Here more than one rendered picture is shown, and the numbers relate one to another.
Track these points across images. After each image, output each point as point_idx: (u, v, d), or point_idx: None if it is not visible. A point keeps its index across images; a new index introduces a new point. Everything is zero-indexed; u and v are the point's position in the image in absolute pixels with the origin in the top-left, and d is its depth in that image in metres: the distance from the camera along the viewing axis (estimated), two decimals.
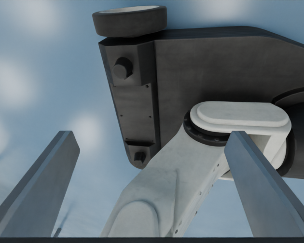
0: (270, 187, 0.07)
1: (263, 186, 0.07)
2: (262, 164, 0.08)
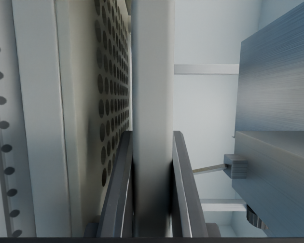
0: (175, 187, 0.07)
1: (174, 186, 0.07)
2: (179, 164, 0.08)
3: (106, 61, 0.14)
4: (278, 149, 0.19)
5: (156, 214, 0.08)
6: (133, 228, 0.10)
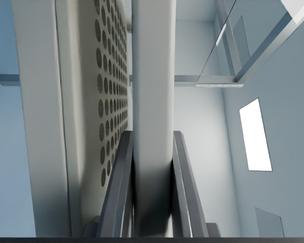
0: (176, 187, 0.07)
1: (174, 186, 0.07)
2: (179, 164, 0.08)
3: (106, 60, 0.14)
4: None
5: (156, 214, 0.08)
6: (133, 228, 0.10)
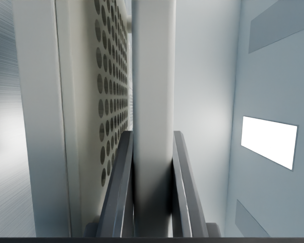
0: (176, 187, 0.07)
1: (174, 186, 0.07)
2: (179, 164, 0.08)
3: (106, 60, 0.14)
4: None
5: (156, 214, 0.08)
6: (133, 228, 0.10)
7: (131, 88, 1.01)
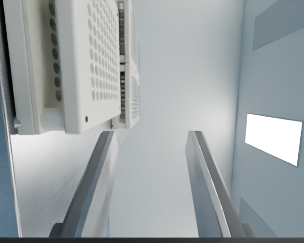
0: (206, 187, 0.07)
1: (203, 186, 0.07)
2: (205, 164, 0.08)
3: None
4: None
5: (71, 93, 0.18)
6: None
7: (138, 80, 1.03)
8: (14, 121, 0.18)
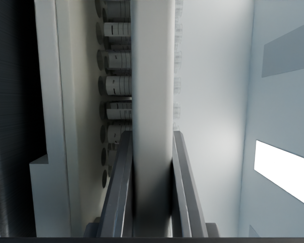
0: (175, 187, 0.07)
1: (174, 186, 0.07)
2: (179, 164, 0.08)
3: None
4: None
5: None
6: None
7: None
8: None
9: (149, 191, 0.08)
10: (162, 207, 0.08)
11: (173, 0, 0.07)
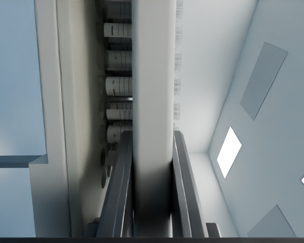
0: (176, 187, 0.07)
1: (174, 186, 0.07)
2: (179, 164, 0.08)
3: None
4: None
5: None
6: None
7: None
8: None
9: (149, 191, 0.08)
10: (162, 207, 0.08)
11: (174, 1, 0.07)
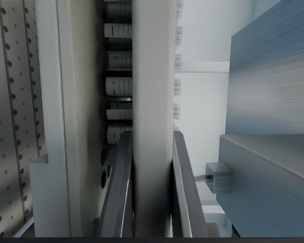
0: (176, 187, 0.07)
1: (174, 186, 0.07)
2: (179, 164, 0.08)
3: None
4: (268, 161, 0.14)
5: None
6: None
7: None
8: None
9: (149, 191, 0.08)
10: (162, 207, 0.08)
11: (174, 1, 0.07)
